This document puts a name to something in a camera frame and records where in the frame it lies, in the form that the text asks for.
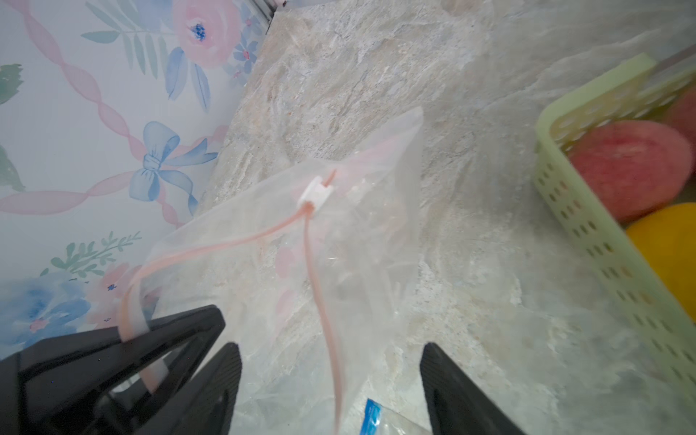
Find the pink peach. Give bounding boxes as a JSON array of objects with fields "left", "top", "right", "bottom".
[
  {"left": 663, "top": 88, "right": 696, "bottom": 145},
  {"left": 568, "top": 121, "right": 695, "bottom": 222}
]

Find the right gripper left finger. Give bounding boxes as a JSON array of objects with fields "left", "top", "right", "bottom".
[{"left": 136, "top": 343, "right": 242, "bottom": 435}]

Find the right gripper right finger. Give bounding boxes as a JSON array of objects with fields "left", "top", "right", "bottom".
[{"left": 420, "top": 343, "right": 524, "bottom": 435}]

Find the light green plastic basket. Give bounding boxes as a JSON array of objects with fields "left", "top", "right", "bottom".
[{"left": 532, "top": 51, "right": 695, "bottom": 408}]

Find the pink zipper clear bag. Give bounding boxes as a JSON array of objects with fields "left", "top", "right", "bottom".
[{"left": 118, "top": 107, "right": 424, "bottom": 434}]

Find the pink peach far left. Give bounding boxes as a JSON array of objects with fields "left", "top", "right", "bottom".
[{"left": 568, "top": 121, "right": 695, "bottom": 222}]

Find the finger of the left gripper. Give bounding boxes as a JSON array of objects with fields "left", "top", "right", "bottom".
[{"left": 1, "top": 306, "right": 226, "bottom": 434}]

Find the pink peach upper left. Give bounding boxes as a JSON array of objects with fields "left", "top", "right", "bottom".
[{"left": 663, "top": 88, "right": 696, "bottom": 145}]

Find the yellow peach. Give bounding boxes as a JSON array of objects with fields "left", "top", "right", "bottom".
[{"left": 626, "top": 202, "right": 695, "bottom": 319}]

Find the blue zipper clear bag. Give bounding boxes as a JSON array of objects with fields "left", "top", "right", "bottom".
[{"left": 360, "top": 399, "right": 431, "bottom": 435}]

